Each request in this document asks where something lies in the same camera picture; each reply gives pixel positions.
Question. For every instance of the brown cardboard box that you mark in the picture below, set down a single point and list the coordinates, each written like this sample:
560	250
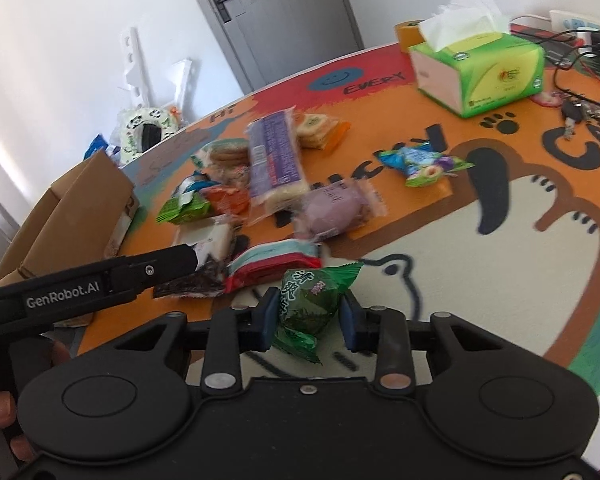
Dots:
82	218

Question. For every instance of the key bunch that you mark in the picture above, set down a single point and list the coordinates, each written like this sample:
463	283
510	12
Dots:
575	112

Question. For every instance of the white perforated bracket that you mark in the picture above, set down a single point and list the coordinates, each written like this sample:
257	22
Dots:
134	76

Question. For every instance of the purple round cake packet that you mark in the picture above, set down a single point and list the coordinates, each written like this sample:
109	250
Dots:
335	209

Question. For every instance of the black door handle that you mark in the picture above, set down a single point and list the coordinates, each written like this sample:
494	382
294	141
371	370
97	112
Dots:
220	6

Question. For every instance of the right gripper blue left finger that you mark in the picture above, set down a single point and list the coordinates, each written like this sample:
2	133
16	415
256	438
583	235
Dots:
265	319

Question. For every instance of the orange rice cracker packet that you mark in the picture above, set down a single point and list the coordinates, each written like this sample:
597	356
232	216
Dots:
320	131

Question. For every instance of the white power strip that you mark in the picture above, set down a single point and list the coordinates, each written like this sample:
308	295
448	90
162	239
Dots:
561	20

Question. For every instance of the colourful cartoon table mat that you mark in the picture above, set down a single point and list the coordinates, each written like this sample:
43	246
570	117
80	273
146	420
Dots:
511	244

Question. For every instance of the blue plastic bag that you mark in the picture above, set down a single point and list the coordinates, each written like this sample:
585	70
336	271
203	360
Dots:
99	143

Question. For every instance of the green snack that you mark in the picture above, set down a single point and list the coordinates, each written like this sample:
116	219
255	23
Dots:
309	300

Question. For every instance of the small orange snack packet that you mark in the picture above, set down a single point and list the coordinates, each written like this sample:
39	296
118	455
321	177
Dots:
227	199

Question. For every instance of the small green snack packet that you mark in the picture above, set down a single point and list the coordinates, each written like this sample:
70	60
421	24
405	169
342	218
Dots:
185	208

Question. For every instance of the blue snack packet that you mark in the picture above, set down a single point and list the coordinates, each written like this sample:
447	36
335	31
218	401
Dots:
192	184

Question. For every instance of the long purple cracker packet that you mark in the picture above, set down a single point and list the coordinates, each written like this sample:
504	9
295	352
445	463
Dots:
276	175

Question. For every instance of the grey door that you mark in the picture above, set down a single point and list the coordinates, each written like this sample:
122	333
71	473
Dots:
269	40

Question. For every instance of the red teal snack packet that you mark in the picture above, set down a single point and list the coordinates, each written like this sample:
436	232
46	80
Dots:
268	262

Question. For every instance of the round biscuit packet green edge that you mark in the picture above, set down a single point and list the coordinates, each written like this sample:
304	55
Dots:
225	161

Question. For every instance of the green tissue box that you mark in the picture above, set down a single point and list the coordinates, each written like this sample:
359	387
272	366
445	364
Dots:
470	63

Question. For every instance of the plum candy packet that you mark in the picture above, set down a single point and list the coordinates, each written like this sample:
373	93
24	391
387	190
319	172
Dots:
421	165

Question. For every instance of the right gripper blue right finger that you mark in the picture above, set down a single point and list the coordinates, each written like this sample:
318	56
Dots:
351	321

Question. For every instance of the black sesame cake packet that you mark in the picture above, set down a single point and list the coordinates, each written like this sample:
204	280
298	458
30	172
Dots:
212	240

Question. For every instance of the left human hand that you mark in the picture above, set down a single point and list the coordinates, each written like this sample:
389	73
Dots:
20	446

